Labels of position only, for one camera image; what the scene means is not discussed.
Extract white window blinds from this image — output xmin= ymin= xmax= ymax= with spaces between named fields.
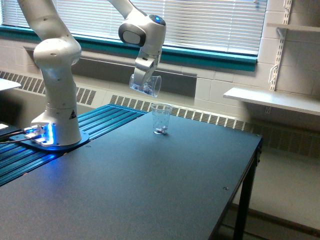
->
xmin=1 ymin=0 xmax=268 ymax=56

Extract black cables at base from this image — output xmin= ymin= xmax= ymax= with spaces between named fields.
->
xmin=0 ymin=128 xmax=28 ymax=144

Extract white lower wall shelf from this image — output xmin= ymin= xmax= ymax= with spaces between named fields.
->
xmin=223 ymin=87 xmax=320 ymax=116

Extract white shelf rail bracket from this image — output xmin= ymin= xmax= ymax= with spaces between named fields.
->
xmin=268 ymin=0 xmax=292 ymax=92

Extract black table leg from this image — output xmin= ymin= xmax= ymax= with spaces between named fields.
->
xmin=233 ymin=139 xmax=263 ymax=240

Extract wall radiator vent grille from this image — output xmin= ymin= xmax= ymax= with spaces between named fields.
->
xmin=0 ymin=70 xmax=320 ymax=159

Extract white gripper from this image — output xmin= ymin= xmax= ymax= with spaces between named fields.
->
xmin=133 ymin=48 xmax=162 ymax=86

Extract clear plastic cup on table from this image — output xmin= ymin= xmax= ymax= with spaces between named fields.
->
xmin=151 ymin=103 xmax=173 ymax=135

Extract white wall shelf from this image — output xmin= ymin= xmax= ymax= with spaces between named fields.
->
xmin=223 ymin=87 xmax=320 ymax=116
xmin=266 ymin=23 xmax=320 ymax=33

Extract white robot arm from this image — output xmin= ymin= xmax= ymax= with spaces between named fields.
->
xmin=18 ymin=0 xmax=166 ymax=149

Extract white upper wall shelf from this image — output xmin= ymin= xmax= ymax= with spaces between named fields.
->
xmin=266 ymin=23 xmax=320 ymax=33

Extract clear plastic cup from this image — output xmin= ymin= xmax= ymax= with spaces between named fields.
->
xmin=151 ymin=103 xmax=173 ymax=135
xmin=129 ymin=74 xmax=162 ymax=98

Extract white desk corner left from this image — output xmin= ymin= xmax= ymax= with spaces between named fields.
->
xmin=0 ymin=78 xmax=21 ymax=91

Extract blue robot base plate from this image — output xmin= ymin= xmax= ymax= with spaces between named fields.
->
xmin=19 ymin=130 xmax=90 ymax=152

